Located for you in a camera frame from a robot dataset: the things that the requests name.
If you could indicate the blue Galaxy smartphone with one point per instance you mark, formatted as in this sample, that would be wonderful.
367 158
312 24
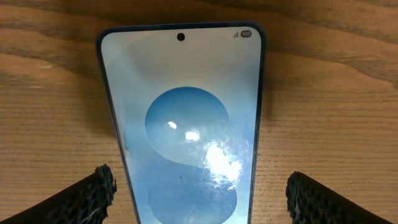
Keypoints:
185 101

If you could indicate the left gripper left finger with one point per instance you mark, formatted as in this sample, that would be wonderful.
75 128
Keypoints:
85 202

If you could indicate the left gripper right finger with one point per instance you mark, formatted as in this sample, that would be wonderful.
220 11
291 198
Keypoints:
309 201

